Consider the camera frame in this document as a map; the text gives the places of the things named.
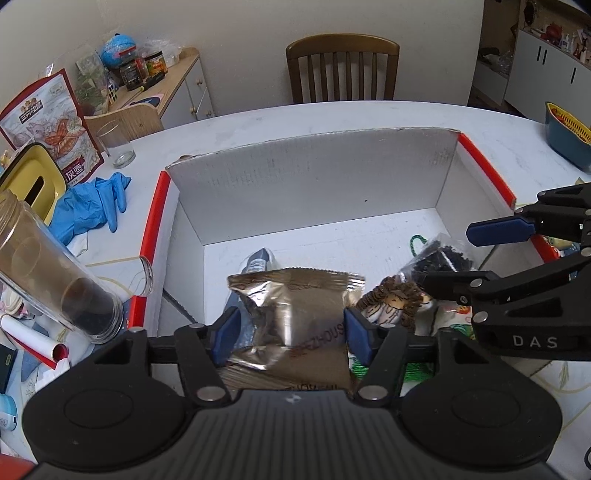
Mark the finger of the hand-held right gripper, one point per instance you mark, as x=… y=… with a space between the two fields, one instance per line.
x=498 y=230
x=457 y=281

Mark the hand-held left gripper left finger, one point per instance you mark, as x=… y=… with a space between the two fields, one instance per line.
x=228 y=332

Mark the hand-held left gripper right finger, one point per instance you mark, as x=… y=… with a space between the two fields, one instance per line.
x=358 y=337

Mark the small patterned pouch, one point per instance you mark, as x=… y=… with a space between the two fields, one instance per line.
x=390 y=314

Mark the green cartoon packet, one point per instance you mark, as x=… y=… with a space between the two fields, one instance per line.
x=457 y=328

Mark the gold foil snack packet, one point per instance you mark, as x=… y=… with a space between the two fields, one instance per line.
x=295 y=318

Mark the grey-blue fabric pouch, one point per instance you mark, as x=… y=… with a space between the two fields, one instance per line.
x=258 y=263

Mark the red cardboard box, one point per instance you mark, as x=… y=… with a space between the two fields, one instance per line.
x=314 y=184

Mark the leaf print table mat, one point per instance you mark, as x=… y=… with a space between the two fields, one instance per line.
x=568 y=374

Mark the blue plastic basin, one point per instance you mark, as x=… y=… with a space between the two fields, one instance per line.
x=565 y=147

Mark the strawberries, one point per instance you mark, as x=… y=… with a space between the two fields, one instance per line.
x=558 y=117

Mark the yellow strainer basket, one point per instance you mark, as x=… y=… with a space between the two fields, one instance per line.
x=575 y=124

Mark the white lower cabinet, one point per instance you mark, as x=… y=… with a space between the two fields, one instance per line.
x=554 y=78

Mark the tall glass bottle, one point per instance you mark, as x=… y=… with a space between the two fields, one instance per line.
x=69 y=286

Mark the blue rubber gloves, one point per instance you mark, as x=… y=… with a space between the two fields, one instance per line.
x=87 y=207

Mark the white and red paper roll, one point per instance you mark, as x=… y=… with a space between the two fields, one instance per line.
x=32 y=339

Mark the red ornament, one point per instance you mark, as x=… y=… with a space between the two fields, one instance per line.
x=552 y=31

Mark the clear drinking glass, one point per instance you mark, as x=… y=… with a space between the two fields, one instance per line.
x=115 y=145

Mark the black flat item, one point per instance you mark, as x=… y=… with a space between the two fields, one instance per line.
x=7 y=367

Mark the light blue tube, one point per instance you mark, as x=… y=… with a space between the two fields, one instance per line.
x=8 y=413

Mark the small wooden child chair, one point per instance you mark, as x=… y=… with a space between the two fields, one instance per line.
x=134 y=117

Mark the brown wooden chair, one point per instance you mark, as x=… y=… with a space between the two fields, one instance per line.
x=341 y=46

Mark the white side cabinet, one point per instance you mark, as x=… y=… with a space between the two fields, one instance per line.
x=194 y=92

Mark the yellow lid tissue box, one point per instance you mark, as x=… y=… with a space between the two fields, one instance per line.
x=32 y=170

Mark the black yellow screwdriver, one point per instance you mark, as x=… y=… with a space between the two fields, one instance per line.
x=152 y=82

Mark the red printed snack bag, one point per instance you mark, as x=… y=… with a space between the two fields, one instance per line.
x=51 y=124

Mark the dark glass jar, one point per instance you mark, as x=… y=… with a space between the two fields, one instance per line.
x=134 y=74

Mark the orange label jar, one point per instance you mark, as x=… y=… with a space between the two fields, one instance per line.
x=156 y=64

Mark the clear bag of dried plants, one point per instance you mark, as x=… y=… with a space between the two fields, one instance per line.
x=92 y=87

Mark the clear plastic bag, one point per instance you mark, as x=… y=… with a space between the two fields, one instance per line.
x=168 y=48

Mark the blue globe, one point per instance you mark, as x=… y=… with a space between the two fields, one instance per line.
x=117 y=50

